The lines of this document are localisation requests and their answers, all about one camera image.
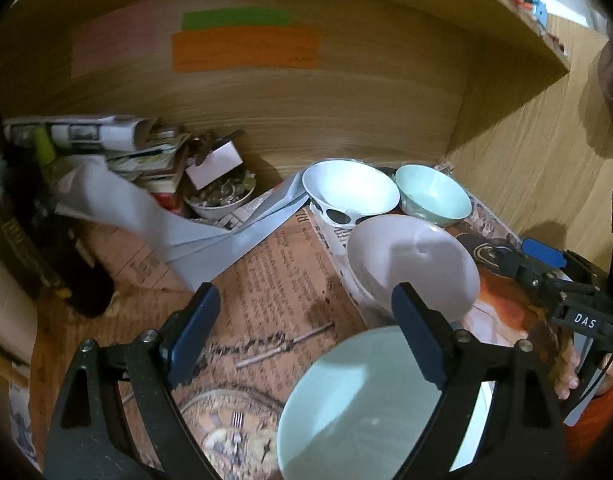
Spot person's right hand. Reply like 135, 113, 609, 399
554, 346, 583, 402

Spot small bowl of trinkets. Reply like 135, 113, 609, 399
184, 175, 257, 221

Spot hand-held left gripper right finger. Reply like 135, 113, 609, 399
390, 281, 569, 480

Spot stack of newspapers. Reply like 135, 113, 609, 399
4, 115, 192, 201

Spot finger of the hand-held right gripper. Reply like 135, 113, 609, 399
521, 237, 612, 306
496, 250, 569, 318

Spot light green bowl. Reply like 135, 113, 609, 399
395, 164, 473, 226

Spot printed newspaper table cover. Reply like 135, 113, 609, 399
11, 160, 577, 480

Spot dark wine bottle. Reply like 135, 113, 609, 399
0, 160, 114, 318

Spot green sticky note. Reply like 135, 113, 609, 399
181, 7, 294, 31

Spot orange sticky note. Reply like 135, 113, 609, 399
171, 27, 321, 73

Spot person's right forearm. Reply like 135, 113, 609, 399
563, 380, 613, 461

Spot white shallow bowl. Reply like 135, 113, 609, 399
346, 215, 482, 323

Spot pink sticky note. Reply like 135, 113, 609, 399
71, 2, 180, 78

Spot grey paper sheets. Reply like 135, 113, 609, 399
56, 160, 312, 291

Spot light green plate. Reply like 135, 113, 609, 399
276, 325, 497, 480

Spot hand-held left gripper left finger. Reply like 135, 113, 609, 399
45, 282, 222, 480

